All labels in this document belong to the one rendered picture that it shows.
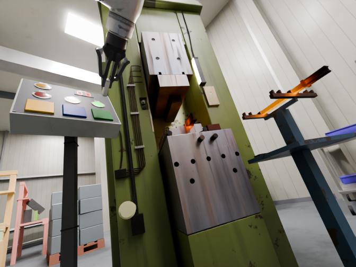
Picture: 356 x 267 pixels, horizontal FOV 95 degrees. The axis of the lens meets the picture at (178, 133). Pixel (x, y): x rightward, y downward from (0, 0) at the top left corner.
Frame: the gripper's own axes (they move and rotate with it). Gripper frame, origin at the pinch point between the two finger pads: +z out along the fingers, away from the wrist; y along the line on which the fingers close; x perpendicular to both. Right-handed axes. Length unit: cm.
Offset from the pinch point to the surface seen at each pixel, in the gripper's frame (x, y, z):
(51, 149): 846, 30, 724
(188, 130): -11.2, 45.4, 10.2
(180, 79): 20, 49, -10
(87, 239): 108, 62, 349
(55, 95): 7.3, -15.9, 10.6
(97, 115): -6.3, -2.2, 10.1
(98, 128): -10.0, -1.7, 14.1
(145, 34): 59, 34, -25
